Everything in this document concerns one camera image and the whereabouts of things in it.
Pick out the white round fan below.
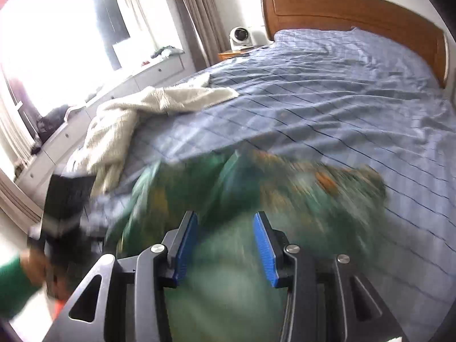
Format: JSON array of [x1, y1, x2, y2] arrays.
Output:
[[229, 26, 270, 51]]

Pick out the orange fuzzy cloth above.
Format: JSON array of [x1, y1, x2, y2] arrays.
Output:
[[51, 300, 66, 321]]

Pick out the person's left hand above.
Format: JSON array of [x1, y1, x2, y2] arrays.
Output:
[[19, 249, 71, 300]]

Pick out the wooden nightstand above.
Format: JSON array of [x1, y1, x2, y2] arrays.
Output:
[[218, 49, 252, 62]]

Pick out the brown wooden headboard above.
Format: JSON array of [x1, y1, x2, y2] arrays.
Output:
[[261, 0, 449, 89]]

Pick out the cream knitted blanket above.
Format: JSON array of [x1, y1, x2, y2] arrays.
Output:
[[73, 73, 239, 197]]

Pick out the green landscape print silk jacket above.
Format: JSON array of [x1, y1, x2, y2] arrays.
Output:
[[105, 150, 386, 341]]

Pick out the green sleeved left forearm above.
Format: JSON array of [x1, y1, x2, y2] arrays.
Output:
[[0, 256, 42, 321]]

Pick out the beige curtain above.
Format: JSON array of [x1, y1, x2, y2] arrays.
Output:
[[183, 0, 229, 66]]

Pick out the blue checked duvet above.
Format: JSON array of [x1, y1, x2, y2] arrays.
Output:
[[86, 29, 455, 341]]

